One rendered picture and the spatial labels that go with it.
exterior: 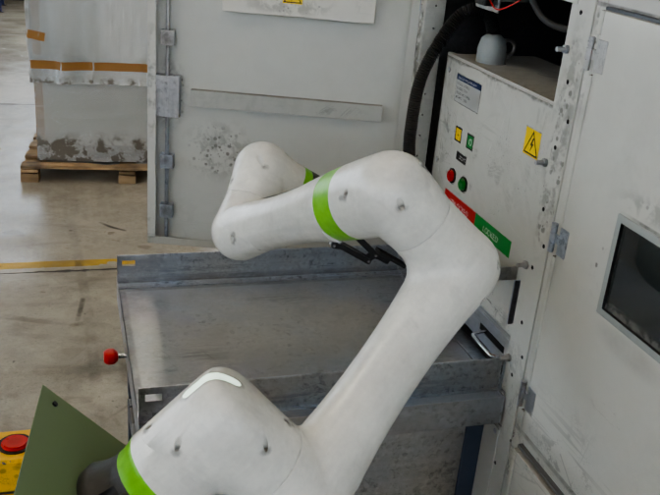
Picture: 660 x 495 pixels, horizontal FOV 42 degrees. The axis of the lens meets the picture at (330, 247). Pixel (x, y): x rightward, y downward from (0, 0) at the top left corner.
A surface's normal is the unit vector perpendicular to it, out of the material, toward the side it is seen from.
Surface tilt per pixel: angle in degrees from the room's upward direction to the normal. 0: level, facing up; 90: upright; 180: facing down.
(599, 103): 90
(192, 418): 54
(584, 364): 90
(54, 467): 44
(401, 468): 90
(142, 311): 0
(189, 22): 90
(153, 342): 0
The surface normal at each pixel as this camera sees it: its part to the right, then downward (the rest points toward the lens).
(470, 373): 0.29, 0.39
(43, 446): 0.74, -0.65
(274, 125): -0.03, 0.39
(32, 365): 0.08, -0.92
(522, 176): -0.95, 0.04
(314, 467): 0.70, -0.31
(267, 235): -0.62, 0.58
